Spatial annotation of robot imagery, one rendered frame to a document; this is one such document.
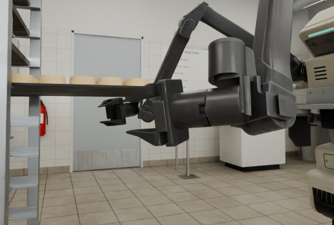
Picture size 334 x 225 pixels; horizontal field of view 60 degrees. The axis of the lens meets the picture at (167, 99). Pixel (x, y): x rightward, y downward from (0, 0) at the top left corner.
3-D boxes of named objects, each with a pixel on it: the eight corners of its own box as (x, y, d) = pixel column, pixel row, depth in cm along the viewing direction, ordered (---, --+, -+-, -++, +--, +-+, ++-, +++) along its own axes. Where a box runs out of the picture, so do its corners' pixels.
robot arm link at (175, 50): (199, 22, 106) (193, 23, 116) (185, 15, 105) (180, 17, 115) (152, 126, 113) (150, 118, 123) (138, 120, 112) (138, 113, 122)
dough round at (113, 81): (122, 87, 58) (122, 77, 58) (96, 86, 57) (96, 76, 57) (123, 88, 63) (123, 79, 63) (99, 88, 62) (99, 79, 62)
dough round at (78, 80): (94, 86, 56) (94, 76, 56) (67, 86, 55) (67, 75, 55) (96, 88, 61) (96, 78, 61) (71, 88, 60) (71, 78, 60)
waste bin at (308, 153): (339, 160, 518) (338, 123, 520) (316, 162, 498) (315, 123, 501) (314, 156, 568) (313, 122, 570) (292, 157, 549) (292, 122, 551)
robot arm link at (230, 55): (299, 120, 42) (256, 131, 49) (292, 49, 45) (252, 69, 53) (234, 105, 36) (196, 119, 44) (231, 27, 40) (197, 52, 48)
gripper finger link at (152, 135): (118, 148, 47) (169, 146, 43) (112, 105, 47) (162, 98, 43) (139, 140, 53) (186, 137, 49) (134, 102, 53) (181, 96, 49)
